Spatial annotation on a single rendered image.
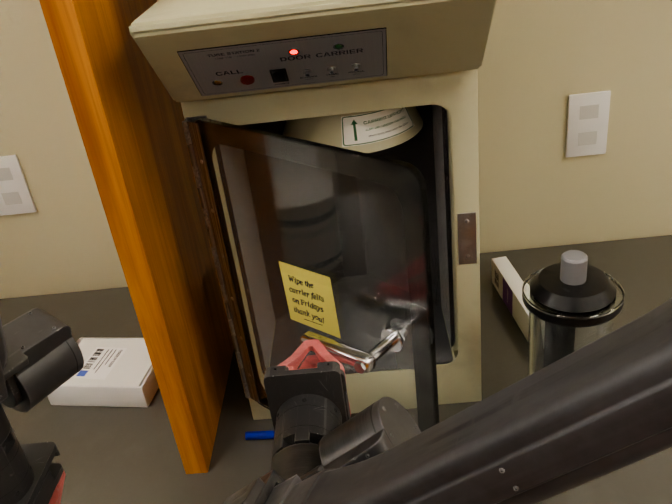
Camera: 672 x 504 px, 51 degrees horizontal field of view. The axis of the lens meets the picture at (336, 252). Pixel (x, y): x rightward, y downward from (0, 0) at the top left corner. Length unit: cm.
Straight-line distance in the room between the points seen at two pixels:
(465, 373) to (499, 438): 61
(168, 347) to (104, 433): 28
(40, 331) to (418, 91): 44
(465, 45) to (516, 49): 54
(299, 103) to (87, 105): 22
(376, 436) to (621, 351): 20
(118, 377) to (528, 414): 82
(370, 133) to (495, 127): 49
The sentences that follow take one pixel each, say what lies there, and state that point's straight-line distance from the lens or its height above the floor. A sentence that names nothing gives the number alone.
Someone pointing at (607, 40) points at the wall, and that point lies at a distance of 128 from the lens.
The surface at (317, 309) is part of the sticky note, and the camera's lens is 75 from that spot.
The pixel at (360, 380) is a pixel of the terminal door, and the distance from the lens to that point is 77.
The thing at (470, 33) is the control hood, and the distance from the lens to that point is 69.
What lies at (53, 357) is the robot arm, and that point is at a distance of 63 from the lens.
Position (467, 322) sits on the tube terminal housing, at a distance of 92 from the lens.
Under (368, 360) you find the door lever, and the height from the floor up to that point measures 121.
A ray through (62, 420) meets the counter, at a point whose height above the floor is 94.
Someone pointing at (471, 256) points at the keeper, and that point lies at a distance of 87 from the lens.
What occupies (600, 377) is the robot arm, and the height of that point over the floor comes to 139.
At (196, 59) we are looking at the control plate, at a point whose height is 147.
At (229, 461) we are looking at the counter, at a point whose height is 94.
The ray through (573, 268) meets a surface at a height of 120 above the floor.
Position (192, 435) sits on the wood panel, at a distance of 93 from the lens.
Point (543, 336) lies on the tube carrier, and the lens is 82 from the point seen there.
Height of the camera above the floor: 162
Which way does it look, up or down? 30 degrees down
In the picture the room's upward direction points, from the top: 7 degrees counter-clockwise
